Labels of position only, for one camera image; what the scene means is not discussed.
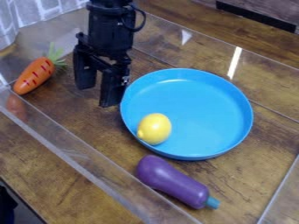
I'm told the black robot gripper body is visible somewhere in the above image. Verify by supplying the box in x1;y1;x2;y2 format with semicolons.
73;0;136;72

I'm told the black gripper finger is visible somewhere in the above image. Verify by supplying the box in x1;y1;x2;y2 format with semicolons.
99;69;129;108
72;49;97;89

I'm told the orange toy carrot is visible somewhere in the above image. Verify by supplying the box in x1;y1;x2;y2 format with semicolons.
13;43;65;95

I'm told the blue round tray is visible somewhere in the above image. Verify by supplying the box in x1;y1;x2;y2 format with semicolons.
120;68;254;161

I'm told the yellow toy lemon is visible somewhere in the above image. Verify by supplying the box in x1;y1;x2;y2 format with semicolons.
136;113;172;145

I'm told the white patterned curtain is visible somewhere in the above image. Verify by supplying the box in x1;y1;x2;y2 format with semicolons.
0;0;88;51

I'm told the black bar in background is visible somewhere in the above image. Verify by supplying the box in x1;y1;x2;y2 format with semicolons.
216;0;296;33

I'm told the purple toy eggplant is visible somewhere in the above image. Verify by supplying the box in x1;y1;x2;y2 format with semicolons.
136;155;220;209

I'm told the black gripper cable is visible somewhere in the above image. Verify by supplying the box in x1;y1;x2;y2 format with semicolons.
120;3;147;33

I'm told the clear acrylic enclosure wall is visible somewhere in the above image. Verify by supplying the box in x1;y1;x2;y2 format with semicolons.
0;0;299;224

